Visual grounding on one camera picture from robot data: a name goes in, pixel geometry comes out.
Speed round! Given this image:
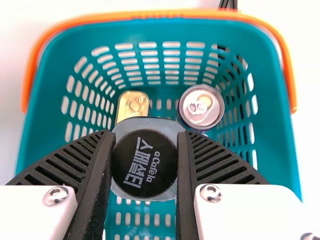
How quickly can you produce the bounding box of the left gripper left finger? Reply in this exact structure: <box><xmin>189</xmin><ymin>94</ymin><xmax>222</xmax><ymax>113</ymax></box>
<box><xmin>0</xmin><ymin>130</ymin><xmax>117</xmax><ymax>240</ymax></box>

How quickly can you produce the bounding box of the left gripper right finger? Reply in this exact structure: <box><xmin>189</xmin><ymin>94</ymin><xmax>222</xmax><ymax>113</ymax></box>
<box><xmin>174</xmin><ymin>130</ymin><xmax>320</xmax><ymax>240</ymax></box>

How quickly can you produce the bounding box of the teal shopping basket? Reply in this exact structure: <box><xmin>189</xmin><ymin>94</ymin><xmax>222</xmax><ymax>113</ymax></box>
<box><xmin>15</xmin><ymin>8</ymin><xmax>303</xmax><ymax>240</ymax></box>

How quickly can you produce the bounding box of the silver top drink can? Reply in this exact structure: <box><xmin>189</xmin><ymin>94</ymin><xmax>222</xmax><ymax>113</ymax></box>
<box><xmin>177</xmin><ymin>84</ymin><xmax>226</xmax><ymax>131</ymax></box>

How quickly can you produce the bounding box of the gold rectangular tin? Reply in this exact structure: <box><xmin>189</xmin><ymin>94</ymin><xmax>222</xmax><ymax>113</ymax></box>
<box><xmin>114</xmin><ymin>90</ymin><xmax>151</xmax><ymax>126</ymax></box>

